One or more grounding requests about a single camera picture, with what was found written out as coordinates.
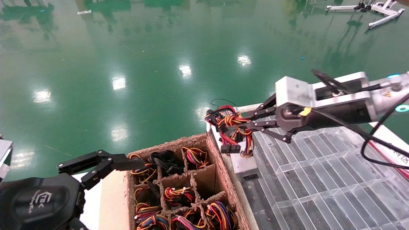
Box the white red area sign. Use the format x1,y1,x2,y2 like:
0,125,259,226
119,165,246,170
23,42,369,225
369,123,409,179

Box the brown pulp compartment box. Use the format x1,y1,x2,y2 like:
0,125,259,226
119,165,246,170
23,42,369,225
127,134,251,230

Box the grey power supply colourful wires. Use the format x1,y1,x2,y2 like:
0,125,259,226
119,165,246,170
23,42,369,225
217,112,260,181

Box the beige cardboard sheet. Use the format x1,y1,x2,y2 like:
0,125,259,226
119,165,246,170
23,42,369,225
99,169,131,230

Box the power supply black cables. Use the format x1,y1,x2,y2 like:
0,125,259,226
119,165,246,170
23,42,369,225
149,150,185,175

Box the power supply purple yellow wires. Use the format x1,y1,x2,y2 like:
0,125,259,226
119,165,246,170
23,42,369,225
205,201,238,230

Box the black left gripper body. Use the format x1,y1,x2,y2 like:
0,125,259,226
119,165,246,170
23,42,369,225
0,174,86,230

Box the clear plastic divider tray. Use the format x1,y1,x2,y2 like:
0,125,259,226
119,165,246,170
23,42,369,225
238,126,409,230

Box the power supply yellow red wires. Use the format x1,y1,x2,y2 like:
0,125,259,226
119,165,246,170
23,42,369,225
129,153,157,182

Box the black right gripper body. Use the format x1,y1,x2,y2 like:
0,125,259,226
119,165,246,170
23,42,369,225
275,97,378,133

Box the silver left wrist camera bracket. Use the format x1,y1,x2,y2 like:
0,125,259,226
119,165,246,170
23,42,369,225
0,136,14,182

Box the white metal floor stand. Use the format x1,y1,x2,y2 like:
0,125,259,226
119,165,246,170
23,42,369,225
326,0,406,30

